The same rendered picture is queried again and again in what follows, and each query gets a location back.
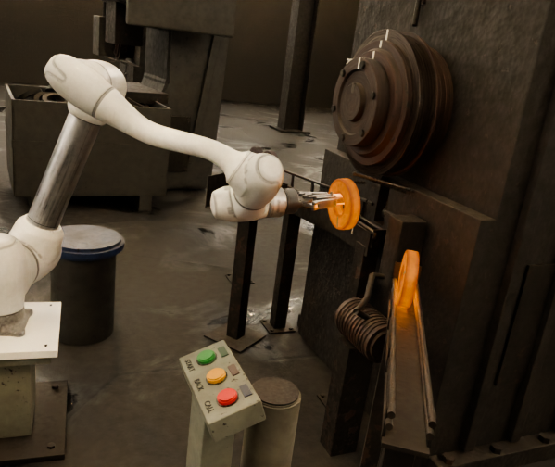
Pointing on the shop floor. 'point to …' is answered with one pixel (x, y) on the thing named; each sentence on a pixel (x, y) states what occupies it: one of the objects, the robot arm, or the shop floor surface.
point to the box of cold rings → (114, 166)
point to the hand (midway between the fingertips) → (343, 198)
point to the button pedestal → (201, 422)
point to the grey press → (175, 66)
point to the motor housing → (351, 375)
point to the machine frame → (487, 231)
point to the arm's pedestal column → (13, 417)
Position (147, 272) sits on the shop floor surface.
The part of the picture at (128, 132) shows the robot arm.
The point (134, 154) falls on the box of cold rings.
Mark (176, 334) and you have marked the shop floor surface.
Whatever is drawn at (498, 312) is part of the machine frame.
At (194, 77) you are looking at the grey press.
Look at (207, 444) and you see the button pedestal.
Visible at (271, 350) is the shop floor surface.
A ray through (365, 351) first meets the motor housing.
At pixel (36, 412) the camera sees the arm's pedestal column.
